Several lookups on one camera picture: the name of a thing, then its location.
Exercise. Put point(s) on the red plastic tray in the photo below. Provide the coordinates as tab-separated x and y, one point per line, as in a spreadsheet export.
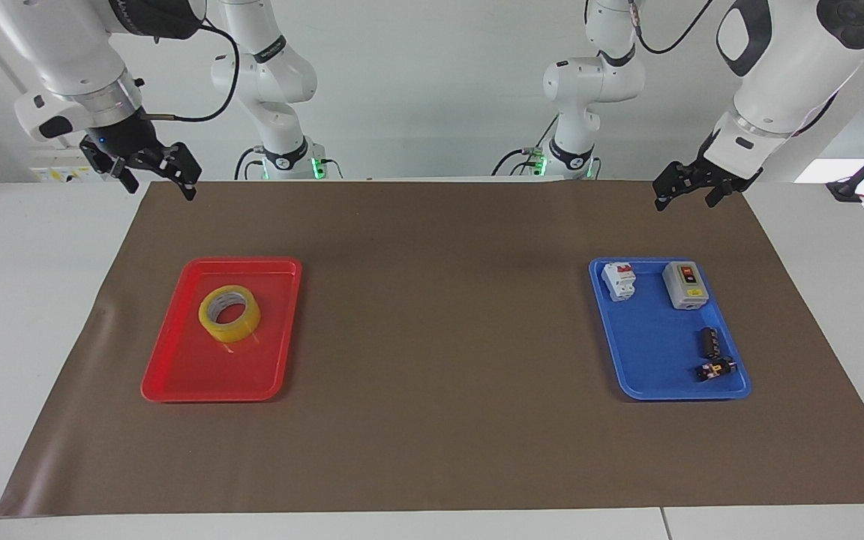
177	360

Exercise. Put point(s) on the blue plastic tray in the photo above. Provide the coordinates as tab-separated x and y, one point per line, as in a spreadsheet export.
657	352

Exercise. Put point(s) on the black cylinder part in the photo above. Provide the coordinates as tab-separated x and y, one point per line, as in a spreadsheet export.
710	341

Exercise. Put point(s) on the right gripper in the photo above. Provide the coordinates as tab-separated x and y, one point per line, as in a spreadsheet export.
126	135

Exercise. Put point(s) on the grey switch box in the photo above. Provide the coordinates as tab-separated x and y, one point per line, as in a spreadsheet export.
685	285

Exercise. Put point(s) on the small black yellow part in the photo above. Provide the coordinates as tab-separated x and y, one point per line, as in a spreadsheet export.
715	369

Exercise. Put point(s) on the white circuit breaker red switch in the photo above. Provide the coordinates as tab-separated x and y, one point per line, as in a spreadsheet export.
619	280

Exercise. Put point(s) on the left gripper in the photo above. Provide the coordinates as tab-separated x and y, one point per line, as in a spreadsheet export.
724	176

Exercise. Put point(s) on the yellow tape roll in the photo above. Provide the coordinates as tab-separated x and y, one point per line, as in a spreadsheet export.
231	319

